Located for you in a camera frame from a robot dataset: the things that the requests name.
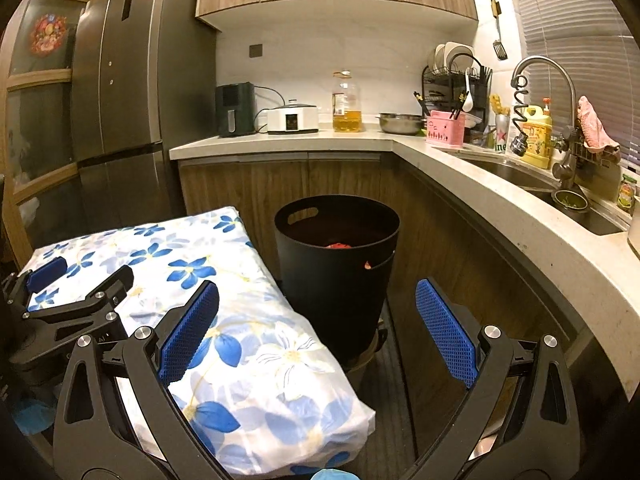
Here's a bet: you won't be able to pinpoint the white rice cooker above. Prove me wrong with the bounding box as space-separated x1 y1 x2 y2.
266 101 321 135

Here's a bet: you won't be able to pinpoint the steel sink strainer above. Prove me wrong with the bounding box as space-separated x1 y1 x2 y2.
552 189 588 213

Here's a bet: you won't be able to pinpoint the black power cable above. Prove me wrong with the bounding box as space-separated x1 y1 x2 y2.
254 86 286 133

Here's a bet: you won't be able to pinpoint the hanging slotted spatula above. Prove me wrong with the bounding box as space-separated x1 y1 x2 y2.
490 0 507 61

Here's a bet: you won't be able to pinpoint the black wire dish rack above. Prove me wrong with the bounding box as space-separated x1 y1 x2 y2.
420 55 493 131

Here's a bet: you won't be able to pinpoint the pink dish cloth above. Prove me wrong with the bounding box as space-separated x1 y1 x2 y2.
576 95 621 155

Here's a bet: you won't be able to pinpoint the steel mixing bowl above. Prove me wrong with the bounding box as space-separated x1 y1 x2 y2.
376 112 426 136

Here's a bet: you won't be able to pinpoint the small green label jar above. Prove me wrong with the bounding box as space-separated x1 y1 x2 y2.
617 172 638 211

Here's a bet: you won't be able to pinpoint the blue floral printed cloth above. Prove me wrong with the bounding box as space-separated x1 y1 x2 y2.
22 205 377 478

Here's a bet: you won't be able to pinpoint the yellow detergent bottle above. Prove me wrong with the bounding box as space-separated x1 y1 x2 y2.
522 99 553 169

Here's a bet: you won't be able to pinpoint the black plastic bin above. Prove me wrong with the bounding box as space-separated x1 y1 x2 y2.
273 195 401 361

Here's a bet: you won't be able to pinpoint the steel kitchen faucet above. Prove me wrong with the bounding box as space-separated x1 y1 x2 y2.
511 56 583 193

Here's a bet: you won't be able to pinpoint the grey steel refrigerator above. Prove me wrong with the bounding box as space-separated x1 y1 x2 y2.
70 0 221 221

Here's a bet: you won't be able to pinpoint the wooden kitchen base cabinet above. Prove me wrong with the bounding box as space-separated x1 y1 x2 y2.
177 152 626 461

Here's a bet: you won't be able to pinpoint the flower decal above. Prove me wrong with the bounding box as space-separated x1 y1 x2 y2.
29 14 68 56

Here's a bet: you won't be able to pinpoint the white soup spoon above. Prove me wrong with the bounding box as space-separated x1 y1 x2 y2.
461 67 475 111

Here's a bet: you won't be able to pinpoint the black coiled sprayer hose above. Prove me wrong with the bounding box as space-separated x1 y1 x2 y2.
509 75 533 157

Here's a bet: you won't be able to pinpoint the steel kitchen sink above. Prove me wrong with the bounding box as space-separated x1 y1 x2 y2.
465 152 626 236

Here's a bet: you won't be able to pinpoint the cooking oil bottle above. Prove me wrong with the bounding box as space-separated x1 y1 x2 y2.
331 71 362 133

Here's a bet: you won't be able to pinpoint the wooden glass panel door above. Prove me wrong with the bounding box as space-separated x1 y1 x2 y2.
0 0 118 256

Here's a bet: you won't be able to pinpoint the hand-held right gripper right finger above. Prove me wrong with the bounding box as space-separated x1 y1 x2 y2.
400 276 581 480

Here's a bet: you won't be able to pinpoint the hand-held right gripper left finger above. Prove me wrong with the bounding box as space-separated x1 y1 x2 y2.
52 280 236 480

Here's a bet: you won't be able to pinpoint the white container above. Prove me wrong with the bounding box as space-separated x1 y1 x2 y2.
626 210 640 256

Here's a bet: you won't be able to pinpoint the black air fryer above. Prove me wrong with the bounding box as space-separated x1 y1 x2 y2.
215 82 258 138

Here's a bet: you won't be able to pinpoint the pink utensil holder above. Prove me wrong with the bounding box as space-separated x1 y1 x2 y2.
426 110 466 148

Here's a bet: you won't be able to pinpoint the beer can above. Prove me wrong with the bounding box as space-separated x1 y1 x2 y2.
495 114 511 153

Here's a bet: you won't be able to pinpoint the grey window blinds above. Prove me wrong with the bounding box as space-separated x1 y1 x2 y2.
502 0 640 171

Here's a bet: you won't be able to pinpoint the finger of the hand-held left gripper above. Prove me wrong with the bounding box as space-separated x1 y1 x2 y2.
25 265 135 323
0 256 68 311

